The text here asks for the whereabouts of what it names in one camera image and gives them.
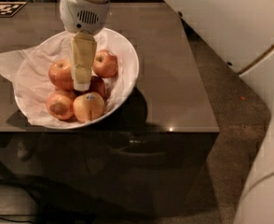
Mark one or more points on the bruised front left apple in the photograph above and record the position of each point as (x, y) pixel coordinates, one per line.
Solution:
(60, 104)

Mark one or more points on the white bowl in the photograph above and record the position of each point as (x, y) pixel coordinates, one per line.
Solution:
(127, 66)

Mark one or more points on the yellow apple with sticker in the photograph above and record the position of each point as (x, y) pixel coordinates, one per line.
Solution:
(89, 106)

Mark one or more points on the dark red middle apple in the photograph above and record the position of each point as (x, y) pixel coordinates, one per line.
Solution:
(96, 85)

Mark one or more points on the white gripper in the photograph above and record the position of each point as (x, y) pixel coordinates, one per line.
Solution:
(81, 16)

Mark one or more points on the black white marker tag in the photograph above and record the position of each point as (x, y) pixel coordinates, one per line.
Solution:
(9, 9)

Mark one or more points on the white paper napkin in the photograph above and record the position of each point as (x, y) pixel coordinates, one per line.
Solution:
(31, 69)

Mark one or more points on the top right red apple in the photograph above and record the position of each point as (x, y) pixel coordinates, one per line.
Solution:
(105, 64)

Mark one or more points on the large red apple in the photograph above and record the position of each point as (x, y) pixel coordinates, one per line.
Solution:
(59, 74)

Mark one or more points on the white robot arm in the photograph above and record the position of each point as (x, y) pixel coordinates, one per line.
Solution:
(242, 32)

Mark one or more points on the dark glass table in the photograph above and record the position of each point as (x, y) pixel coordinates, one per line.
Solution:
(141, 161)

